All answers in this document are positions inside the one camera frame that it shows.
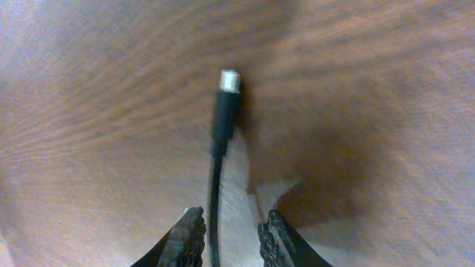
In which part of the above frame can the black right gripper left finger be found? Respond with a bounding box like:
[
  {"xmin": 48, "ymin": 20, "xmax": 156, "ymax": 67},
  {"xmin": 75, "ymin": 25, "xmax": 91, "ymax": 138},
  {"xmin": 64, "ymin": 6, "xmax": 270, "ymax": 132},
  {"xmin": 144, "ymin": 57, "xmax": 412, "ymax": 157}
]
[{"xmin": 132, "ymin": 207, "xmax": 206, "ymax": 267}]

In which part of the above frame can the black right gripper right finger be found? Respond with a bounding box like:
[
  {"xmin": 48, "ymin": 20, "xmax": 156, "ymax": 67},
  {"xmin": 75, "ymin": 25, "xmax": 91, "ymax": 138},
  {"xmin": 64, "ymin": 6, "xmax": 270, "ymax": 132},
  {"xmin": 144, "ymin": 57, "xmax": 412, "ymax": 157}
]
[{"xmin": 258, "ymin": 210, "xmax": 332, "ymax": 267}]

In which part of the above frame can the black USB charging cable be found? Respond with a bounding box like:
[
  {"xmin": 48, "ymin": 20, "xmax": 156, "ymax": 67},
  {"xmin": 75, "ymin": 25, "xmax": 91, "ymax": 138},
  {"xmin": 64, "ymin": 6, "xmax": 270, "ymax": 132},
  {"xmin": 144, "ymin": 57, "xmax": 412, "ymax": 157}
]
[{"xmin": 207, "ymin": 68, "xmax": 242, "ymax": 267}]

